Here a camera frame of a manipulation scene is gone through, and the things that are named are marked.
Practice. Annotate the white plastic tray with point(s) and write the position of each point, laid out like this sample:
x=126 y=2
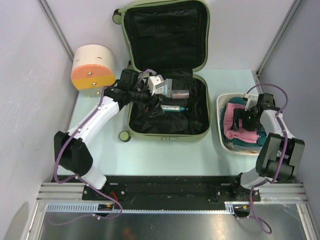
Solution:
x=220 y=103

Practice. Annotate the light blue table mat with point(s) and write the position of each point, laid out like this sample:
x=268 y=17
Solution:
x=206 y=157

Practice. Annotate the green hard shell suitcase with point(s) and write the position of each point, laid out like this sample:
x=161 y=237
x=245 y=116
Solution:
x=169 y=37

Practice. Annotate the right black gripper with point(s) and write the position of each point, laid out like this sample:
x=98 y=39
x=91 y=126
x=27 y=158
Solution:
x=240 y=113

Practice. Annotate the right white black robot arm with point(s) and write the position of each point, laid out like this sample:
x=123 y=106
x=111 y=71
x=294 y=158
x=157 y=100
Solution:
x=281 y=154

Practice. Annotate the dark teal cloth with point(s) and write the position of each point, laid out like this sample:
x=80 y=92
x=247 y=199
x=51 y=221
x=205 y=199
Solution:
x=238 y=145

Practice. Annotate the grey blue cloth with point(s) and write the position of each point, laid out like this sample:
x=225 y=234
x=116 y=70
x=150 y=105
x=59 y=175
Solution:
x=221 y=119

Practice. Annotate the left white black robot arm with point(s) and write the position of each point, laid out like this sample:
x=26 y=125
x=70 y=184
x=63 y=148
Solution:
x=71 y=147

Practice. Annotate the round cream drawer cabinet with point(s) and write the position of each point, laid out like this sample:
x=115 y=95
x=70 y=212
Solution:
x=93 y=68

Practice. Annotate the small clear pink-brown jar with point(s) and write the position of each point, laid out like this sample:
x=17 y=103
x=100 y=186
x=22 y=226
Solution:
x=180 y=94

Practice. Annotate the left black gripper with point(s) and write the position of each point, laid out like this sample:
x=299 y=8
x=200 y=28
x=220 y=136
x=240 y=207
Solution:
x=156 y=108

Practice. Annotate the white cloth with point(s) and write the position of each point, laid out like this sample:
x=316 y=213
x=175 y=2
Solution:
x=166 y=89

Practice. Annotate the teal spray bottle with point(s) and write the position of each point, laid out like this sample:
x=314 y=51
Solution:
x=173 y=108

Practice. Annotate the pink cloth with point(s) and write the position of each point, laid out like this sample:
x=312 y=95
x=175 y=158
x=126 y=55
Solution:
x=242 y=134

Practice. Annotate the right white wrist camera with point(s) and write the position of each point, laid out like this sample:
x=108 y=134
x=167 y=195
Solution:
x=251 y=101

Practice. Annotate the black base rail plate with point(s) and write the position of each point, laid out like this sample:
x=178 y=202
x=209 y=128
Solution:
x=173 y=193

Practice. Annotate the grey slotted cable duct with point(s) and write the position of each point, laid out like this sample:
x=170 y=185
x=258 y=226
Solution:
x=102 y=208

